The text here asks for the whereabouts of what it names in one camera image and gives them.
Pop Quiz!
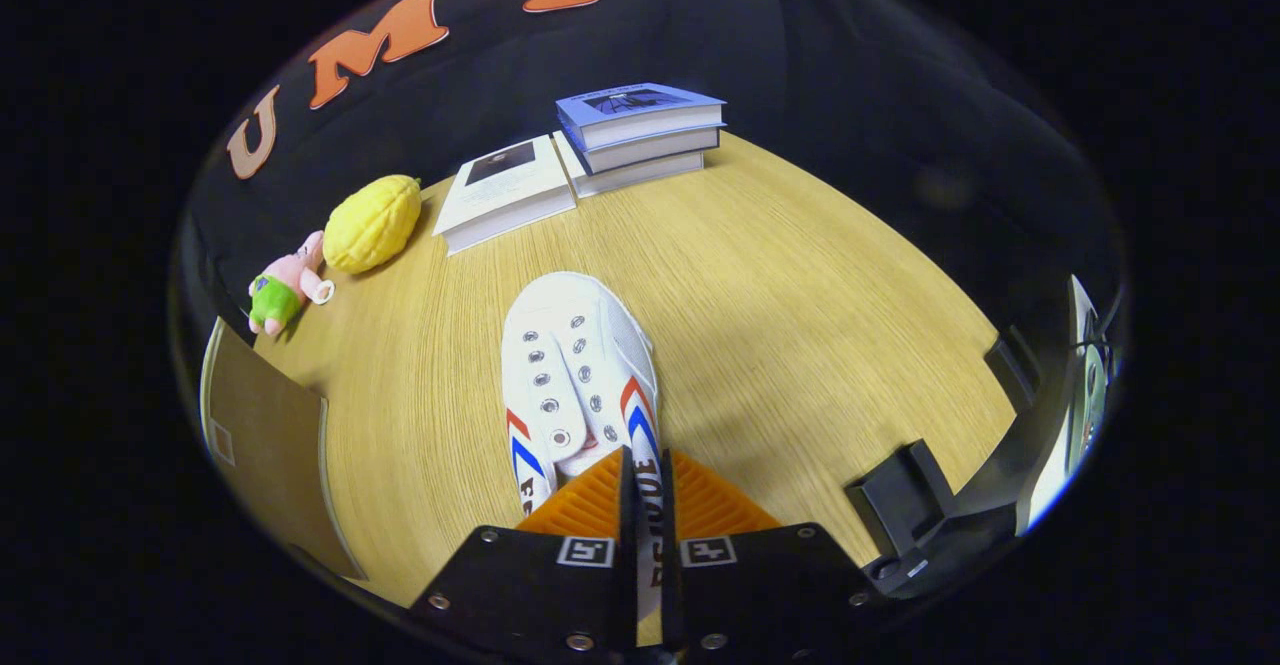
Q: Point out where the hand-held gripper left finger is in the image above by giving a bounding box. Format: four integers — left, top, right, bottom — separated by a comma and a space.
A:
410, 447, 641, 665

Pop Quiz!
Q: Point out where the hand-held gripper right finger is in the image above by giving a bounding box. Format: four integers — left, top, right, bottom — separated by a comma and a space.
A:
658, 448, 891, 665

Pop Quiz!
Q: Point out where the white canvas shoe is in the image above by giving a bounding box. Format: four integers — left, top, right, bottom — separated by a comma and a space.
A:
500, 271, 663, 621

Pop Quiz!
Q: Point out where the beige fabric storage box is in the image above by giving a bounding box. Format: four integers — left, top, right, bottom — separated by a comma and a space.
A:
200, 317, 366, 581

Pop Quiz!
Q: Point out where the black table clamp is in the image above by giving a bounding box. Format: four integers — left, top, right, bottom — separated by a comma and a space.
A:
845, 440, 958, 558
985, 325, 1043, 412

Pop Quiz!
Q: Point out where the white portrait cover book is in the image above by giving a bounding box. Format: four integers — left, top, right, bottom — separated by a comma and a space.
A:
432, 133, 578, 256

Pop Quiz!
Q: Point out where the dark blue book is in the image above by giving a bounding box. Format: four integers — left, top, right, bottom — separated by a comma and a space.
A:
558, 120, 723, 174

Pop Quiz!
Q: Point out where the yellow plush toy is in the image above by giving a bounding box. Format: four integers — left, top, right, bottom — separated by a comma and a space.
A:
322, 174, 424, 275

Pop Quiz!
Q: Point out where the blue cover book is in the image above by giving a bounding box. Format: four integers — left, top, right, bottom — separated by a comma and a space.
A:
556, 82, 727, 152

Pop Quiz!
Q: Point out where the pink starfish plush toy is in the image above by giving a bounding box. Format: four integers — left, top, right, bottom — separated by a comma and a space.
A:
247, 230, 336, 336

